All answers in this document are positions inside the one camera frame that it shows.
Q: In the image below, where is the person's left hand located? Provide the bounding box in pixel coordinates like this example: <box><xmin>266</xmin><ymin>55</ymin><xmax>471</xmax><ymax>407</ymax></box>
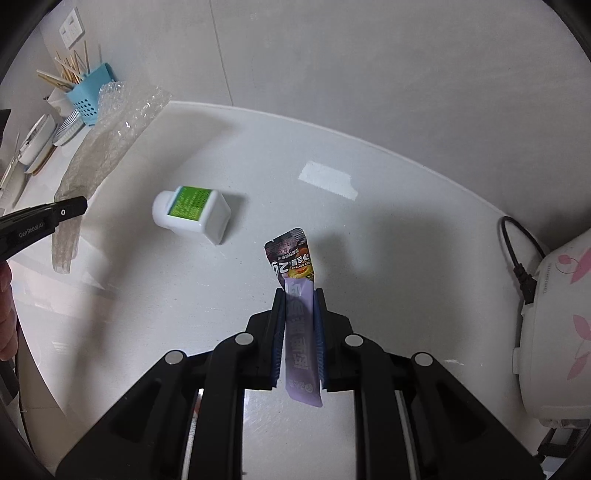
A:
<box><xmin>0</xmin><ymin>261</ymin><xmax>20</xmax><ymax>361</ymax></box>

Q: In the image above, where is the white bottle with green label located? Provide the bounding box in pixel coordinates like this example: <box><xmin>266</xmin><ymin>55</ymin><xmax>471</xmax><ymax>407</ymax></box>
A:
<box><xmin>152</xmin><ymin>185</ymin><xmax>232</xmax><ymax>245</ymax></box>

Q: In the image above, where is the blue plastic utensil holder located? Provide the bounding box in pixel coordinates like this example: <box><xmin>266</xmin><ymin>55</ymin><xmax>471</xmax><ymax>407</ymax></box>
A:
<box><xmin>65</xmin><ymin>63</ymin><xmax>116</xmax><ymax>126</ymax></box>

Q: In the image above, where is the white wall socket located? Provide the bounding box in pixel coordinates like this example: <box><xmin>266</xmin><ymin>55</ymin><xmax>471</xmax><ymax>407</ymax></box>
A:
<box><xmin>59</xmin><ymin>9</ymin><xmax>85</xmax><ymax>49</ymax></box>

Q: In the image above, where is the purple snack wrapper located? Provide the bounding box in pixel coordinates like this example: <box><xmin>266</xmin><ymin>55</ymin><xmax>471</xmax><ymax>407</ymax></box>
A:
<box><xmin>264</xmin><ymin>227</ymin><xmax>324</xmax><ymax>409</ymax></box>

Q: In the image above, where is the bunch of wooden chopsticks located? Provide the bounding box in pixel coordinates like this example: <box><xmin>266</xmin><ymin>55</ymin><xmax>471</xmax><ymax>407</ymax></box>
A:
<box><xmin>36</xmin><ymin>41</ymin><xmax>102</xmax><ymax>90</ymax></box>

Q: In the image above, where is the blue rimmed plate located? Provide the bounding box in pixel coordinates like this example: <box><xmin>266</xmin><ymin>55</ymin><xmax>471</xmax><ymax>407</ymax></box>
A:
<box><xmin>23</xmin><ymin>134</ymin><xmax>58</xmax><ymax>175</ymax></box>

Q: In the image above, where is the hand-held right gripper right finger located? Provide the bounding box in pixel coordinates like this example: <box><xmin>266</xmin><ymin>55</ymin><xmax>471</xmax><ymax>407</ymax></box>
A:
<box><xmin>313</xmin><ymin>287</ymin><xmax>546</xmax><ymax>480</ymax></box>

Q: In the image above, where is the white ceramic pitcher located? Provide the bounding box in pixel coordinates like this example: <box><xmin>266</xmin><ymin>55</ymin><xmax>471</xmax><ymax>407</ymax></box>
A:
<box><xmin>46</xmin><ymin>88</ymin><xmax>75</xmax><ymax>118</ymax></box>

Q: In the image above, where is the black power cable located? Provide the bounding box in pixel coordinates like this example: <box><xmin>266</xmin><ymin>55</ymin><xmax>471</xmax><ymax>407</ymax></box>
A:
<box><xmin>498</xmin><ymin>216</ymin><xmax>550</xmax><ymax>305</ymax></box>

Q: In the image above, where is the white rice cooker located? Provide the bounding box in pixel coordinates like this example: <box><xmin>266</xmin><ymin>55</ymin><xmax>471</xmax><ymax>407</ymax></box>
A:
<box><xmin>512</xmin><ymin>233</ymin><xmax>591</xmax><ymax>428</ymax></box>

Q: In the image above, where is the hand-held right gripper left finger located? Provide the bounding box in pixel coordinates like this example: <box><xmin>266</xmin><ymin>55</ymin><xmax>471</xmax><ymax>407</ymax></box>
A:
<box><xmin>55</xmin><ymin>288</ymin><xmax>287</xmax><ymax>480</ymax></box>

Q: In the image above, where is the white stacked bowl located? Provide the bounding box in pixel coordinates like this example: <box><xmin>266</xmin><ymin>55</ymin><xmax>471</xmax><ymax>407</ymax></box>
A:
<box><xmin>18</xmin><ymin>113</ymin><xmax>56</xmax><ymax>166</ymax></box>

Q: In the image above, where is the clear bubble wrap sheet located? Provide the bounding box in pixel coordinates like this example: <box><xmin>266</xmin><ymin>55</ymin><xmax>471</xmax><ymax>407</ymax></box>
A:
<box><xmin>52</xmin><ymin>80</ymin><xmax>172</xmax><ymax>275</ymax></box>

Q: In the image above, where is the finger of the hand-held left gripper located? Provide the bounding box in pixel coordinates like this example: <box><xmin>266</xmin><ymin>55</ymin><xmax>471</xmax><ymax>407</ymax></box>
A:
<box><xmin>0</xmin><ymin>196</ymin><xmax>88</xmax><ymax>261</ymax></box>

